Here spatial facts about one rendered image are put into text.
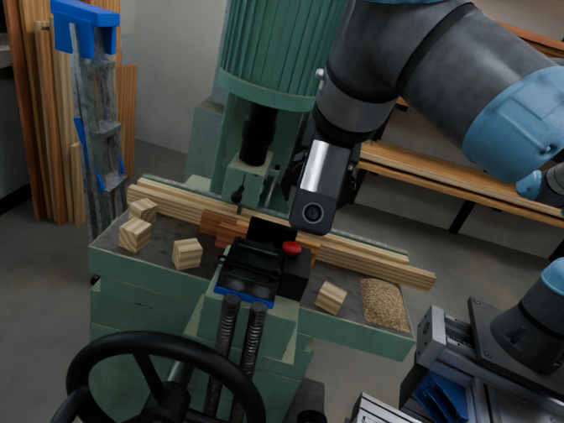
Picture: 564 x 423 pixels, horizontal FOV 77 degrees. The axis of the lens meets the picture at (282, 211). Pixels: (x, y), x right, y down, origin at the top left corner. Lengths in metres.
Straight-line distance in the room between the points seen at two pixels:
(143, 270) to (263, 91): 0.37
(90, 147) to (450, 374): 1.39
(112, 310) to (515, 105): 0.70
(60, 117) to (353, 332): 1.74
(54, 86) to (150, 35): 1.37
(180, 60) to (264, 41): 2.64
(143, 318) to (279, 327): 0.31
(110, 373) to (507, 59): 0.87
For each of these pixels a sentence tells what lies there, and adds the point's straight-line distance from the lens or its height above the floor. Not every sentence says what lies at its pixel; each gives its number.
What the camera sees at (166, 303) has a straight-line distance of 0.71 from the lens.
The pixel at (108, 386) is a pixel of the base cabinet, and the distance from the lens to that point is 0.97.
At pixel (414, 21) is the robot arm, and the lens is 0.29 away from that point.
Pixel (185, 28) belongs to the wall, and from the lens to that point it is 3.15.
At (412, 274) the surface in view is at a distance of 0.81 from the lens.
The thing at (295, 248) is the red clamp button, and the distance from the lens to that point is 0.56.
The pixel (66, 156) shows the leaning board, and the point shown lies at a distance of 2.13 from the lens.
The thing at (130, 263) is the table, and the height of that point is 0.89.
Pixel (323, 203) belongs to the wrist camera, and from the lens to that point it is 0.37.
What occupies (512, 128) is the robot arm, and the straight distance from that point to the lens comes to 0.27.
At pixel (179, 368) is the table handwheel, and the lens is 0.62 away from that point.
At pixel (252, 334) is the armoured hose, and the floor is 0.93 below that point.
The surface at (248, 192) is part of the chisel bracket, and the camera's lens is 0.66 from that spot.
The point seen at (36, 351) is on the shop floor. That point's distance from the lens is 1.72.
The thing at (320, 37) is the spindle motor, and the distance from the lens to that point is 0.58.
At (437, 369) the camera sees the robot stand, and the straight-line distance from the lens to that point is 1.02.
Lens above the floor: 1.33
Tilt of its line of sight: 29 degrees down
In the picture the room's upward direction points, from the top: 17 degrees clockwise
